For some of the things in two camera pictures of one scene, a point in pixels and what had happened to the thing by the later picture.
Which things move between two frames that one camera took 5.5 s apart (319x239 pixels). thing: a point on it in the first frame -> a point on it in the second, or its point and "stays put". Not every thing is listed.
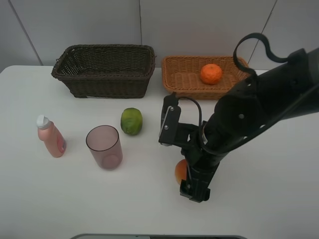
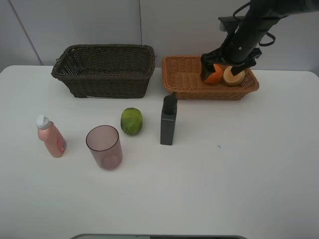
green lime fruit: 131,121 stays put
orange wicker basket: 201,77 stays put
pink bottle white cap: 48,133 stays put
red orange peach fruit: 181,170 -> 233,79
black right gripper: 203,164 -> 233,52
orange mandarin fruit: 211,73 stays put
